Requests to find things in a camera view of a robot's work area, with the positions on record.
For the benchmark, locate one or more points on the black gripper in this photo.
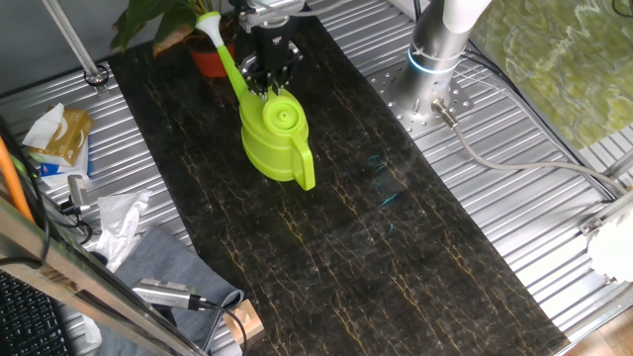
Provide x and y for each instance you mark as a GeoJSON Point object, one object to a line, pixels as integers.
{"type": "Point", "coordinates": [272, 52]}

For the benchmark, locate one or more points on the green plastic watering can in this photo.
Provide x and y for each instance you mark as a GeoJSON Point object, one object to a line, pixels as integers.
{"type": "Point", "coordinates": [274, 133]}

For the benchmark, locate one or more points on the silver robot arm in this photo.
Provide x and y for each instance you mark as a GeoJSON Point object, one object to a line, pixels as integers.
{"type": "Point", "coordinates": [435, 59]}

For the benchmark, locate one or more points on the red plant pot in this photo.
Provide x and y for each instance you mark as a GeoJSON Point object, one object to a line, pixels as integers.
{"type": "Point", "coordinates": [210, 59]}

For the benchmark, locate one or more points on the anthurium plant with broad leaves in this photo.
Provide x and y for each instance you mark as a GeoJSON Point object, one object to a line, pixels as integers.
{"type": "Point", "coordinates": [158, 20]}

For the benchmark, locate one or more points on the dark marbled table mat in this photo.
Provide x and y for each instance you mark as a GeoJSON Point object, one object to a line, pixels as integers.
{"type": "Point", "coordinates": [371, 247]}

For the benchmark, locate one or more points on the silver support pole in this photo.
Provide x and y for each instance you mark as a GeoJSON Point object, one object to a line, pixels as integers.
{"type": "Point", "coordinates": [74, 42]}

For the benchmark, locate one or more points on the crumpled white tissue paper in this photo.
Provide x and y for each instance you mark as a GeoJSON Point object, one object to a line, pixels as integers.
{"type": "Point", "coordinates": [118, 222]}

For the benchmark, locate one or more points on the grey towel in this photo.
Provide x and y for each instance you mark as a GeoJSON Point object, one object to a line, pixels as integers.
{"type": "Point", "coordinates": [163, 262]}

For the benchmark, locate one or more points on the yellow tissue box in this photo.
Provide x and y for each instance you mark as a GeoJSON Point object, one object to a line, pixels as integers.
{"type": "Point", "coordinates": [69, 136]}

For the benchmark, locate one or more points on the blue and white box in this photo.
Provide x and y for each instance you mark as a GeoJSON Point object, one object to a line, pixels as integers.
{"type": "Point", "coordinates": [54, 170]}

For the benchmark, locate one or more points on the wooden block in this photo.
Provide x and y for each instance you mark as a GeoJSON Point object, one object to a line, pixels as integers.
{"type": "Point", "coordinates": [247, 319]}

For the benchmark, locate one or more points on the orange tube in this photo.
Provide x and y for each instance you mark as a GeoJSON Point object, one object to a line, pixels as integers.
{"type": "Point", "coordinates": [12, 180]}

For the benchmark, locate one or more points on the green marbled sheet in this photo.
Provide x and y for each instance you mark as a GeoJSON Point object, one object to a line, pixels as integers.
{"type": "Point", "coordinates": [559, 59]}

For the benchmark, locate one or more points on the black keyboard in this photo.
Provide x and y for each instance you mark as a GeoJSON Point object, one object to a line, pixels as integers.
{"type": "Point", "coordinates": [25, 321]}

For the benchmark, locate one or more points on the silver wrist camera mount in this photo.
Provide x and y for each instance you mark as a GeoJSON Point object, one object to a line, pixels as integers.
{"type": "Point", "coordinates": [267, 12]}

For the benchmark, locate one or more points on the small silver camera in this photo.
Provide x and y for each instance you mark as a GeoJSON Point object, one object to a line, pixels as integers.
{"type": "Point", "coordinates": [76, 190]}

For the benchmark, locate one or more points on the silver finned camera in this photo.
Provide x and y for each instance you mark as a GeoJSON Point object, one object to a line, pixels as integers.
{"type": "Point", "coordinates": [163, 293]}

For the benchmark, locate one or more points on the aluminium frame bar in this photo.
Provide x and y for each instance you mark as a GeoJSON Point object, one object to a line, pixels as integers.
{"type": "Point", "coordinates": [74, 277]}

